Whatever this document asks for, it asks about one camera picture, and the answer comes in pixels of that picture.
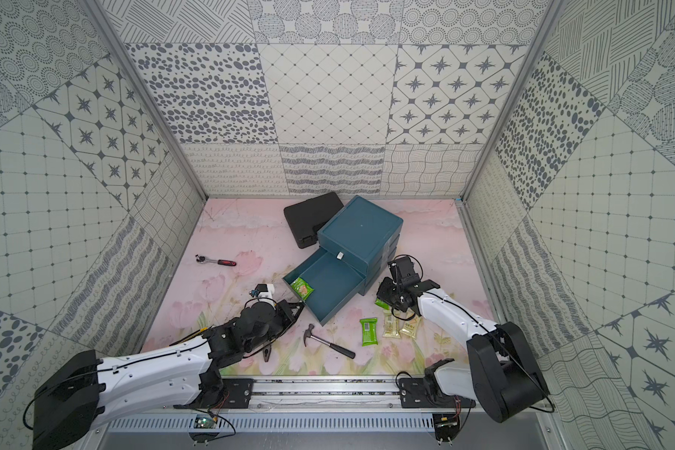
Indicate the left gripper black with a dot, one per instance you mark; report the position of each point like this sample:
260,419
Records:
284,314

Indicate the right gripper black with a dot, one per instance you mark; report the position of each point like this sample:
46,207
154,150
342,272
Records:
382,293

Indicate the green cookie packet front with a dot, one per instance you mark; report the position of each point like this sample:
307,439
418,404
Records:
302,288

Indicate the green cookie packet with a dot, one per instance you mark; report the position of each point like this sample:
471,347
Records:
302,288
381,304
369,331

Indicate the yellow cookie packet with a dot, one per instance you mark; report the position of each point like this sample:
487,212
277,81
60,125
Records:
409,328
392,328

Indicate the teal drawer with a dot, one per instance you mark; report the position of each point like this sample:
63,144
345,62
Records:
334,284

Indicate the teal drawer cabinet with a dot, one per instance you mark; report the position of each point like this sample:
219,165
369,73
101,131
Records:
364,236

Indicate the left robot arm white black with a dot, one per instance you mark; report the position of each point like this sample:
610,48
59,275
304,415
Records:
88,391

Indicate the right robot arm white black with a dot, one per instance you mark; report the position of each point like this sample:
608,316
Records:
502,375

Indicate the black claw hammer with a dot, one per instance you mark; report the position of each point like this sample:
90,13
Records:
308,334

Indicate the yellow black pliers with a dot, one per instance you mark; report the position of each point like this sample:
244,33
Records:
266,353

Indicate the black plastic case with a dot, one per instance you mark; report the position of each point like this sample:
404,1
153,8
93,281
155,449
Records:
306,218

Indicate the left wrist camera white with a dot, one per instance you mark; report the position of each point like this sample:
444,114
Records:
263,292

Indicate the aluminium mounting rail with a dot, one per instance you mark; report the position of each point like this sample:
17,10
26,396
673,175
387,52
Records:
326,388

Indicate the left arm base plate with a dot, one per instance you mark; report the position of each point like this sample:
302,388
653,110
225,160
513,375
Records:
231,393

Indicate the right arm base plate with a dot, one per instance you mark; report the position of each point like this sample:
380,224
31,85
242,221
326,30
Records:
415,394

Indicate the red handled ratchet wrench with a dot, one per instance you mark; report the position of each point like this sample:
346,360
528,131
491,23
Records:
201,259

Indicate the white slotted cable duct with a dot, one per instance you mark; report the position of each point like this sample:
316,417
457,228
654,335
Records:
269,423

